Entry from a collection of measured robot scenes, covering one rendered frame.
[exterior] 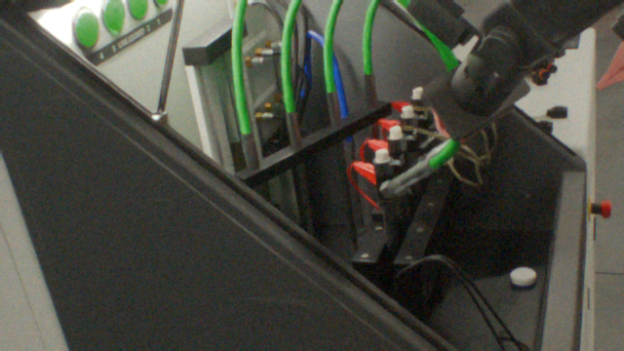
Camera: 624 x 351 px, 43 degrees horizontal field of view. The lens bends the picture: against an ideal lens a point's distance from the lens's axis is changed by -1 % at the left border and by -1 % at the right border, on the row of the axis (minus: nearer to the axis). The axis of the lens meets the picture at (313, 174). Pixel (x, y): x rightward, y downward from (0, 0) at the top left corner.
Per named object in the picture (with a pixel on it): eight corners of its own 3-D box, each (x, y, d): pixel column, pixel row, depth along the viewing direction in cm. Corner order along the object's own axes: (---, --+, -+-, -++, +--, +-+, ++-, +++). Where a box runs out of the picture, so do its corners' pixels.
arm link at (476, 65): (522, 79, 70) (559, 39, 72) (463, 28, 71) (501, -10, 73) (495, 109, 77) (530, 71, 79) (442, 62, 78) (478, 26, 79)
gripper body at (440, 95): (415, 97, 83) (434, 65, 76) (488, 50, 86) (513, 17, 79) (453, 145, 82) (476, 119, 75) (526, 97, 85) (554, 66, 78)
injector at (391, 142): (430, 263, 124) (417, 139, 115) (399, 261, 126) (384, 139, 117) (433, 253, 126) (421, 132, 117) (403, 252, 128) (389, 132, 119)
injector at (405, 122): (439, 237, 131) (428, 118, 122) (409, 235, 132) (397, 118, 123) (443, 228, 133) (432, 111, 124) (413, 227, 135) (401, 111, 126)
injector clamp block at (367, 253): (428, 350, 117) (419, 262, 110) (363, 344, 120) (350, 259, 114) (465, 233, 145) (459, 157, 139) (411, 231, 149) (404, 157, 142)
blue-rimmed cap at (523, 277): (534, 289, 127) (534, 281, 126) (509, 288, 128) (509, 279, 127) (537, 275, 130) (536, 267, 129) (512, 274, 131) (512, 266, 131)
